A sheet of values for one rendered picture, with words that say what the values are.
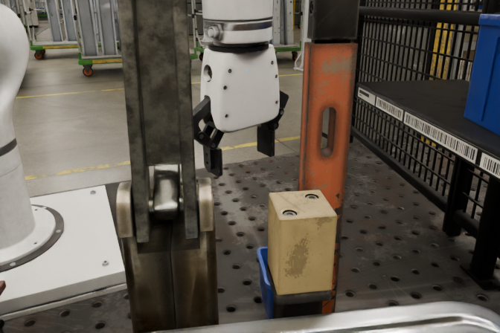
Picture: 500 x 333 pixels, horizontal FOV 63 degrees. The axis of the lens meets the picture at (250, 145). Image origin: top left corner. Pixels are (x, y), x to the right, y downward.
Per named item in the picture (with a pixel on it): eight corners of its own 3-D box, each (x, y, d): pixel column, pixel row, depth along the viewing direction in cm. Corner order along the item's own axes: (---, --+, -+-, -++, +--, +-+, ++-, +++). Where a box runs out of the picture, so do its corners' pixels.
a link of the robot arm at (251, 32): (228, 24, 43) (229, 52, 45) (287, 17, 49) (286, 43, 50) (186, 18, 49) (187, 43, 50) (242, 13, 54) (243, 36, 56)
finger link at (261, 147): (271, 114, 55) (271, 157, 58) (288, 108, 57) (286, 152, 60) (256, 108, 58) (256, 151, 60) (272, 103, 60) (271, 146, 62)
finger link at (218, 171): (200, 134, 49) (203, 183, 51) (222, 128, 50) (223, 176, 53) (185, 127, 51) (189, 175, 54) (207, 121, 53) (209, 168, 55)
